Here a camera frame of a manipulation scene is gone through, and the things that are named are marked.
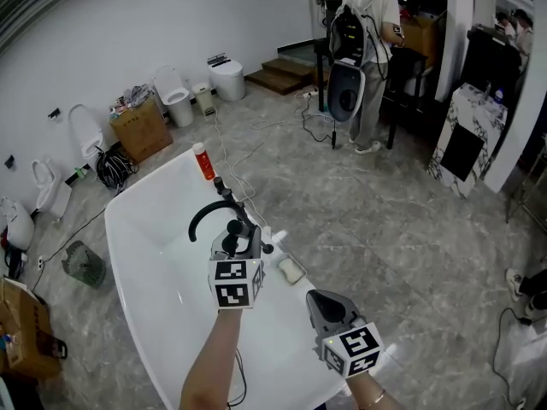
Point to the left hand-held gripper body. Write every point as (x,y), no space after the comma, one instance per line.
(233,282)

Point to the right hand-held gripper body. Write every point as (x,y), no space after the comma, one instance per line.
(350,344)

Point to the black handheld shower head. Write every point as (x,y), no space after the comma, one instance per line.
(234,229)

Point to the white bathtub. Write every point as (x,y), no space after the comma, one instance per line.
(162,250)

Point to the person's left forearm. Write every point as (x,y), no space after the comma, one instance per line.
(211,365)

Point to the person's right forearm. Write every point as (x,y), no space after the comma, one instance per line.
(369,393)

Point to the black curved faucet spout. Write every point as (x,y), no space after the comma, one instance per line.
(205,211)

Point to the clear soap dish with soap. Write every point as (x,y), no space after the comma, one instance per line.
(291,270)

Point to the black faucet knob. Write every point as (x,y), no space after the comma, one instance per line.
(227,195)
(219,183)

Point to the orange bottle white cap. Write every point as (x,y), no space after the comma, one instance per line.
(204,162)

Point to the brown cardboard box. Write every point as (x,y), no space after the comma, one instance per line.
(141,132)

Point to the green mesh waste basket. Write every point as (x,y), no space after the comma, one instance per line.
(83,265)

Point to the small beige pedal bin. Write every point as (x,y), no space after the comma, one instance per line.
(203,98)

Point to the white toilet open lid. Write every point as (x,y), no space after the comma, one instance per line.
(175,96)

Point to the green small bottle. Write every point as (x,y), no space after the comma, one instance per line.
(80,173)

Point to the white power strip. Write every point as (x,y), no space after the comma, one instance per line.
(308,94)

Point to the white smart toilet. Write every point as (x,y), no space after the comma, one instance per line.
(227,79)

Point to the wooden steps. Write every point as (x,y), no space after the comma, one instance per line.
(282,75)

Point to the pile of papers and cloths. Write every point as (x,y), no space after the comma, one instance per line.
(132,96)

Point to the white grey toilet seat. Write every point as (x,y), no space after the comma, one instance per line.
(346,96)

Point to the white toilet narrow bowl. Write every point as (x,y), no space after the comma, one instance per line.
(49,186)

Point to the white rounded toilet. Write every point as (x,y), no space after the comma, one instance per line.
(17,226)

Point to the open worn cardboard box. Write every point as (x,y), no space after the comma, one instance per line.
(25,331)

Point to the black and white backpack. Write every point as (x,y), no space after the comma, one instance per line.
(348,36)

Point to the black table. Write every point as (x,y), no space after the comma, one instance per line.
(406,58)

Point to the large cardboard box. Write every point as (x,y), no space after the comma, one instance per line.
(421,36)

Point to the clear bottle blue cap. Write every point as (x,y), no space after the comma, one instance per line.
(498,96)

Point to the black counter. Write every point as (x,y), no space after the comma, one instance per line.
(491,58)

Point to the white wall urinal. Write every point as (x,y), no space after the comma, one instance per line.
(87,130)

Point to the small white wall plug strip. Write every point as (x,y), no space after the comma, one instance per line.
(41,261)

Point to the black wall bracket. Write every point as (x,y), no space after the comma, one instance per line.
(54,113)
(9,161)

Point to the marble pattern pedestal cabinet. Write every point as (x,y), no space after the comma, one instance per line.
(466,135)

